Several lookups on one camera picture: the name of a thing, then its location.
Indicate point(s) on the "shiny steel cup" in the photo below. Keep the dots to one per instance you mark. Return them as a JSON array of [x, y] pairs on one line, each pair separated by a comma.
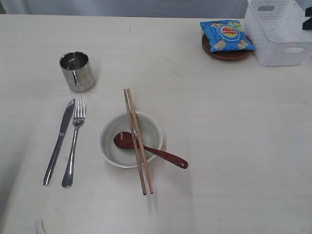
[[77, 71]]

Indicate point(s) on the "silver fork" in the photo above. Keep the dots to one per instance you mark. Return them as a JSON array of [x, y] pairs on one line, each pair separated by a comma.
[[78, 121]]

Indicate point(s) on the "white perforated plastic basket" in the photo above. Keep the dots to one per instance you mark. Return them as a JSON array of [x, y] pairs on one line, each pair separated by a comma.
[[275, 28]]

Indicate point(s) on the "silver table knife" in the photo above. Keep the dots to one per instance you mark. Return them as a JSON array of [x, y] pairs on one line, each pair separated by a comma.
[[63, 128]]

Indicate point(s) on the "dark wooden spoon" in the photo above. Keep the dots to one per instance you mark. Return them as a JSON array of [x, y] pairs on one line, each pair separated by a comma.
[[124, 140]]

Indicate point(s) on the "blue chips bag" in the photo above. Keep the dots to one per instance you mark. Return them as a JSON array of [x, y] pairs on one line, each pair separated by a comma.
[[226, 35]]

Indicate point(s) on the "brown round plate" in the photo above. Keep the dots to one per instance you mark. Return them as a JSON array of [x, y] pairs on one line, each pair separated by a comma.
[[224, 55]]

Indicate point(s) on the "white ceramic bowl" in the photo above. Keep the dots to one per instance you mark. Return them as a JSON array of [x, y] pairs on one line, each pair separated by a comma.
[[151, 133]]

